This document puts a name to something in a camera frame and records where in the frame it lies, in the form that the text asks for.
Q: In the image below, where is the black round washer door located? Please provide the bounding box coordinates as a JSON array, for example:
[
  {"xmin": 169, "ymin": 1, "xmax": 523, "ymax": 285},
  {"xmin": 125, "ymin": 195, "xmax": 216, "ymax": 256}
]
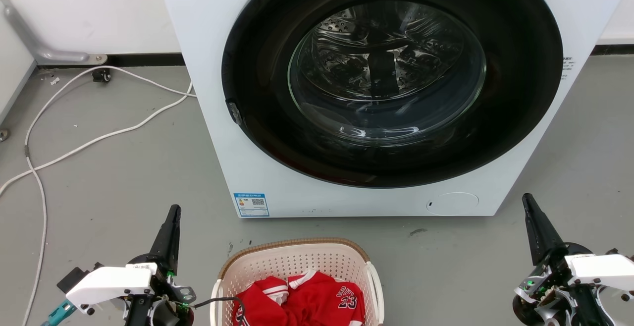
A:
[{"xmin": 221, "ymin": 0, "xmax": 564, "ymax": 189}]

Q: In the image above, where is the white power cable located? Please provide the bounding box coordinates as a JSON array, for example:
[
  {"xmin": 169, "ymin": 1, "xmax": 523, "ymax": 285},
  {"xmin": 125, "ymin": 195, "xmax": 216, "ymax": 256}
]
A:
[
  {"xmin": 0, "ymin": 81, "xmax": 194, "ymax": 197},
  {"xmin": 21, "ymin": 65, "xmax": 198, "ymax": 326}
]

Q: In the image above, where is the blue energy label sticker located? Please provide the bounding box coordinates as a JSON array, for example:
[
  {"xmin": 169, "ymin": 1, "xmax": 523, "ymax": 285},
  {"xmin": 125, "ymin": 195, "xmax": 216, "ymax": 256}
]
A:
[{"xmin": 234, "ymin": 193, "xmax": 270, "ymax": 217}]

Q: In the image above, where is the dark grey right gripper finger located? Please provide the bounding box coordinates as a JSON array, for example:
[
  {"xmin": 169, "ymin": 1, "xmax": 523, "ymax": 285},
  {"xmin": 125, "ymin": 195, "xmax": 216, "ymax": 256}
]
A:
[{"xmin": 522, "ymin": 193, "xmax": 566, "ymax": 266}]

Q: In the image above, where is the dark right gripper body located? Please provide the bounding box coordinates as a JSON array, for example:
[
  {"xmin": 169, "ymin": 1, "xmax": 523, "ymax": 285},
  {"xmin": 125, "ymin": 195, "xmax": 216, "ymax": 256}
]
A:
[{"xmin": 512, "ymin": 242, "xmax": 617, "ymax": 326}]

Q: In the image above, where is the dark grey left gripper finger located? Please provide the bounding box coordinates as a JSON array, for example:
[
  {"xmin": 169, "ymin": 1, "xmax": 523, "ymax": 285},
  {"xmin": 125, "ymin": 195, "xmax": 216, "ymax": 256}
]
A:
[{"xmin": 148, "ymin": 204, "xmax": 182, "ymax": 276}]

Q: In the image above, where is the red basketball jersey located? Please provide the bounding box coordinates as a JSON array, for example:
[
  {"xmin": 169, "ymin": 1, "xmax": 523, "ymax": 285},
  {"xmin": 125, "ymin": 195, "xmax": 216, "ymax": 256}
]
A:
[{"xmin": 233, "ymin": 270, "xmax": 366, "ymax": 326}]

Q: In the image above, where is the grey wall pipe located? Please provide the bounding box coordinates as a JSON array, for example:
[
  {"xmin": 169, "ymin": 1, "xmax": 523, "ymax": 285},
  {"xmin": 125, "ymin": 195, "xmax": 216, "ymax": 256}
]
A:
[{"xmin": 0, "ymin": 0, "xmax": 108, "ymax": 66}]

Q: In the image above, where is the round white filter cover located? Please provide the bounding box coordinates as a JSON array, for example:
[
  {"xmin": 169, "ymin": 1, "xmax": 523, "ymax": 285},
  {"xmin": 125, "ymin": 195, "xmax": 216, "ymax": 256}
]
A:
[{"xmin": 426, "ymin": 192, "xmax": 480, "ymax": 216}]

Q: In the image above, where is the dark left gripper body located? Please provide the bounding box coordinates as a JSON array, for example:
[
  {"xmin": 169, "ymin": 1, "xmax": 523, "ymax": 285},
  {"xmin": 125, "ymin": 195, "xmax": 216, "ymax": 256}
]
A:
[{"xmin": 124, "ymin": 254, "xmax": 197, "ymax": 326}]

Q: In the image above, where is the teal cable connector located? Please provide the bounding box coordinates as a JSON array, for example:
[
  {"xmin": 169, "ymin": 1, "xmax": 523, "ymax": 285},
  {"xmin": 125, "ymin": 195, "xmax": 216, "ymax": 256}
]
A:
[{"xmin": 42, "ymin": 300, "xmax": 78, "ymax": 326}]

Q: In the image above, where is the white front-load washing machine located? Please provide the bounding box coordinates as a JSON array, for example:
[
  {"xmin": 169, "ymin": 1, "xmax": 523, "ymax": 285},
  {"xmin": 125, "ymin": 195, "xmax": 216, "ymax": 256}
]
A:
[{"xmin": 155, "ymin": 0, "xmax": 634, "ymax": 218}]

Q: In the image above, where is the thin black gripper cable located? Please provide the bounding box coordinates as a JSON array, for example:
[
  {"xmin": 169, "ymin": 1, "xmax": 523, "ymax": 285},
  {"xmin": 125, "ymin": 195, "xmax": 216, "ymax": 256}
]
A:
[{"xmin": 191, "ymin": 296, "xmax": 246, "ymax": 326}]

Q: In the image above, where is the beige plastic laundry basket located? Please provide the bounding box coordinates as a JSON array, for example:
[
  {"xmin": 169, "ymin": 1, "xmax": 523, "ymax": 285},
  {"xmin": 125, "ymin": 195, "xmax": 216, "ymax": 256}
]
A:
[{"xmin": 210, "ymin": 238, "xmax": 385, "ymax": 326}]

